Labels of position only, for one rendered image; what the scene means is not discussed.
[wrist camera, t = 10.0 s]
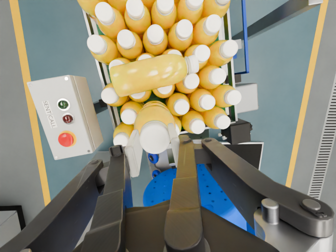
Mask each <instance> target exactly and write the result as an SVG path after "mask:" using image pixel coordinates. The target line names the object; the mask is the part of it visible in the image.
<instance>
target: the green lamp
mask: <svg viewBox="0 0 336 252"><path fill-rule="evenodd" d="M57 105H58V107H59V108H60V109H63V110H64V109H67V108H68V103H67V102H66V101H65V100H60V101H59V102H58V103H57Z"/></svg>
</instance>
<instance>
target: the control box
mask: <svg viewBox="0 0 336 252"><path fill-rule="evenodd" d="M27 86H28V88H29V91H30V94H31V97H32V99H33V102H34V105H35V108H36V110H37V113H38V116H39V119H40V121H41V124H42V127H43V129H44V132H45V135H46V138H47V140H48V143H49V146H50V149H51V151H52V154H53V157H54V159H55V160H59V159H65V158H70V157H75V156H80V155H86V154H91V153H93V152H94V151H95V150H96V149H97V147H98V146H99V145H100V144H101V143H102V142H103V141H104V140H103V136H102V133H101V129H100V125H99V122H98V118H97V115H96V111H95V108H94V104H93V101H92V97H91V93H90V90H89V86H88V83H87V79H86V78H85V77H82V76H74V75H63V76H58V77H52V78H46V79H41V80H35V81H29V82H27ZM61 100H64V101H66V102H67V103H68V107H67V108H66V109H60V108H59V107H58V102H59V101H61ZM45 101H47V102H45ZM44 104H45V105H44ZM46 104H48V105H46ZM47 112H48V113H47ZM50 112H51V113H50ZM64 115H71V116H72V122H71V123H65V122H63V116H64ZM49 118H50V119H49ZM51 120H53V121H52V122H51ZM51 123H52V124H51ZM52 127H53V128H52ZM63 133H68V134H70V135H72V137H73V144H72V145H71V146H68V147H64V146H62V145H60V143H59V141H58V137H59V135H61V134H63Z"/></svg>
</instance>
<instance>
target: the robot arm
mask: <svg viewBox="0 0 336 252"><path fill-rule="evenodd" d="M167 126H168V132H169V137H170V143H171V147H172V152H173V157H174V161H175V166H176V168H177V170H176V178H174V179H173V182H172V189H171V197H170V199H169V200H165V201H163V202H160V203H158V204H155V205H152V206H134V207H133V198H132V186H131V177H138V175H139V173H140V166H141V160H142V153H143V148H142V146H141V144H140V134H139V130H138V129H135V130H133V131H132V133H131V135H130V138H129V140H128V142H127V144H126V146H123V145H121V144H118V145H114V146H111V147H110V148H109V149H108V150H109V154H110V161H107V162H104V163H103V160H102V159H95V160H92V161H91V162H89V163H88V164H87V165H86V166H85V167H84V168H83V169H82V170H81V171H80V172H79V173H78V174H77V175H76V176H75V177H74V178H73V179H72V180H71V181H70V182H69V183H68V184H67V185H66V186H65V187H64V188H63V189H62V190H61V191H60V192H59V193H58V194H57V195H56V196H55V197H54V198H53V199H52V200H51V201H50V202H49V203H48V204H47V205H46V206H45V207H44V208H43V209H42V210H41V211H40V212H39V213H38V214H37V215H36V216H35V217H34V218H33V220H32V221H31V222H30V223H29V224H28V225H27V226H26V227H25V228H24V229H23V230H22V231H21V232H20V233H19V234H17V235H16V236H15V237H13V238H12V239H11V240H10V241H8V242H7V243H6V244H4V245H3V246H2V247H0V252H332V247H333V233H334V232H333V230H334V217H335V213H334V211H333V209H332V208H331V207H330V206H329V205H328V204H326V203H325V202H323V201H321V200H319V199H316V198H314V197H312V196H309V195H307V194H304V193H302V192H300V191H297V190H295V189H292V188H290V187H288V186H285V185H283V184H280V183H278V182H275V181H273V180H272V179H271V178H269V177H268V176H266V175H265V174H264V173H262V172H261V171H259V170H258V169H257V168H255V167H254V166H252V165H251V164H250V163H248V162H247V161H245V160H244V159H243V158H241V157H240V156H238V155H237V154H236V153H234V152H233V151H231V150H230V149H229V148H227V147H226V146H224V145H223V144H222V143H220V142H219V141H217V140H216V139H215V138H211V137H207V138H204V139H202V140H201V143H194V142H193V140H191V139H190V138H189V137H188V135H186V134H183V135H178V134H177V132H176V129H175V127H174V124H173V123H168V125H167ZM197 164H204V166H205V168H206V169H207V170H208V172H209V173H210V174H211V176H212V177H213V178H214V180H215V181H216V182H217V184H218V185H219V186H220V187H221V189H222V190H223V191H224V193H225V194H226V195H227V197H228V198H229V199H230V201H231V202H232V203H233V205H234V206H235V207H236V208H237V210H238V211H239V212H240V214H241V215H242V216H243V218H244V219H245V220H246V222H247V223H248V224H249V225H250V226H251V227H252V229H253V230H254V231H255V235H253V234H251V233H250V232H248V231H246V230H244V229H242V228H241V227H239V226H237V225H235V224H233V223H232V222H230V221H228V220H226V219H224V218H223V217H221V216H219V215H217V214H215V213H214V212H212V211H210V210H208V209H206V208H205V207H203V206H202V202H201V194H200V186H199V178H198V169H197ZM130 175H131V176H130ZM92 216H93V218H92ZM91 218H92V222H91V226H90V230H89V231H88V232H86V234H85V236H84V240H83V241H82V242H81V243H80V244H79V245H78V246H77V247H76V245H77V243H78V242H79V240H80V238H81V236H82V234H83V233H84V231H85V229H86V227H87V225H88V224H89V222H90V220H91ZM75 247H76V248H75Z"/></svg>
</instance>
